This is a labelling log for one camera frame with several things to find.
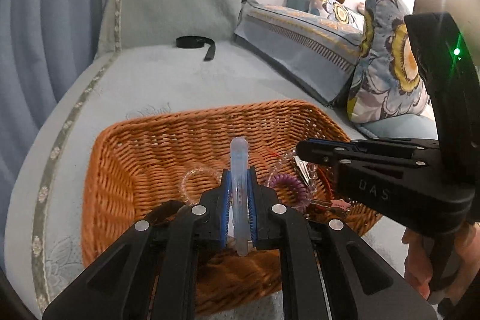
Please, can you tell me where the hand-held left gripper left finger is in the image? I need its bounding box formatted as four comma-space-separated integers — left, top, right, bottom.
42, 167, 235, 320

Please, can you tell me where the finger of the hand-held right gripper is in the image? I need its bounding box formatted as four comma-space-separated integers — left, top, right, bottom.
295, 142, 425, 171
305, 138, 440, 152

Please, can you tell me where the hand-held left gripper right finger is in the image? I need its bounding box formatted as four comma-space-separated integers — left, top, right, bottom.
245, 166, 439, 320

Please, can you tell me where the pink star hair clip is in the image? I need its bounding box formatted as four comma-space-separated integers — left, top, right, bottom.
292, 155, 319, 194
309, 198, 352, 212

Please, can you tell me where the red cord bracelet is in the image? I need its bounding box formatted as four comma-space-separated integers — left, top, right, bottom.
262, 145, 335, 201

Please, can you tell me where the translucent plastic tube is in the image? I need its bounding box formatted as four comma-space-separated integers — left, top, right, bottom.
229, 137, 251, 257

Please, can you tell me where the clear bead bracelet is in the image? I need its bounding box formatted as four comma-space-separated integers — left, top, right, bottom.
269, 151, 301, 175

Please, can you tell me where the purple spiral hair tie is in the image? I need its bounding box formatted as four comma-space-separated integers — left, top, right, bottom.
267, 174, 310, 210

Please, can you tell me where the clear coil hair tie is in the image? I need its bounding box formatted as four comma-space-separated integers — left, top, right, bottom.
180, 168, 223, 203

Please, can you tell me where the brown wicker basket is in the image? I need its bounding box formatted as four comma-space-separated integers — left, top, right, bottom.
80, 100, 383, 317

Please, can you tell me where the person's right hand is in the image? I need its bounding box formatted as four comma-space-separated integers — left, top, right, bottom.
401, 220, 480, 301

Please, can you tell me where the plain teal pillow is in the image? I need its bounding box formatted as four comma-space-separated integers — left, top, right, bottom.
356, 113, 439, 141

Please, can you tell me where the large floral pillow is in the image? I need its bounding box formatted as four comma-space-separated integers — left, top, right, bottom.
347, 0, 433, 123

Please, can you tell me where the striped blue cushion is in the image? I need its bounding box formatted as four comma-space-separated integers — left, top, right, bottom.
233, 1, 367, 105

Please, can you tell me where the pale floral pillow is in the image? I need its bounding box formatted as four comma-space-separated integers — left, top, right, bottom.
309, 0, 367, 27

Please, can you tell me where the teal covered sofa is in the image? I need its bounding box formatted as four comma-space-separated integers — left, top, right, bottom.
4, 0, 480, 320

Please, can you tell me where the blue curtain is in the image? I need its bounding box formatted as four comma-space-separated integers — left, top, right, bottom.
0, 0, 110, 193

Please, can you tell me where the black strap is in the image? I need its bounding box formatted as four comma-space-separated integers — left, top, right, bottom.
176, 36, 217, 62

